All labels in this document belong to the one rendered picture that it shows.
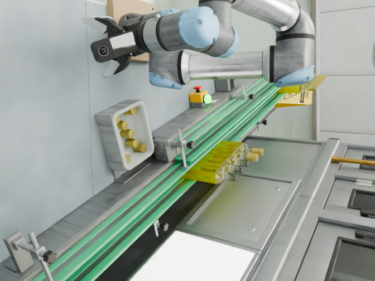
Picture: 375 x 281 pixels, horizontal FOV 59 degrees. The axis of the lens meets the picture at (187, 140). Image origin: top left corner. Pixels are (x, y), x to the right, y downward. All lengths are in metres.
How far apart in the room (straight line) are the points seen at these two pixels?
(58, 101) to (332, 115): 6.74
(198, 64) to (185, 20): 0.44
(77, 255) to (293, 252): 0.67
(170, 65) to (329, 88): 6.36
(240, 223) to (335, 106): 6.29
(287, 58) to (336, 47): 6.09
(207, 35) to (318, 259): 0.81
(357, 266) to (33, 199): 1.01
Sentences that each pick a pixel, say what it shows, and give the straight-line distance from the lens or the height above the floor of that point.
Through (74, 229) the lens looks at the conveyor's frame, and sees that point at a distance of 1.12.
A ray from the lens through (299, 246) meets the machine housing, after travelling 1.22.
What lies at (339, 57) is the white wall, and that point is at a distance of 7.16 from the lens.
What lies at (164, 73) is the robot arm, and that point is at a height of 0.99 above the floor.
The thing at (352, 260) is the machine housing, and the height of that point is 1.57.
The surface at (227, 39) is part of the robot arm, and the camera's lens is 0.77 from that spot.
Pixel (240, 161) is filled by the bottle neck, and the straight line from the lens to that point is 1.40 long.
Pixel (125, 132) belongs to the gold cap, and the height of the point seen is 0.80.
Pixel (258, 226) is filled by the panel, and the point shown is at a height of 1.26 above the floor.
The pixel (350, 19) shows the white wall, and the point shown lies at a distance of 7.04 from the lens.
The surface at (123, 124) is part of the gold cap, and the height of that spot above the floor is 0.81.
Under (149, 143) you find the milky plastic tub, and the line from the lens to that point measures 1.33.
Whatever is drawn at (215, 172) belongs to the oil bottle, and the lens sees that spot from 1.31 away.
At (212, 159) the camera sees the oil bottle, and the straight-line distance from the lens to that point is 1.40.
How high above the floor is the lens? 1.67
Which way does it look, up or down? 33 degrees down
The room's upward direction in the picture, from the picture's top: 96 degrees clockwise
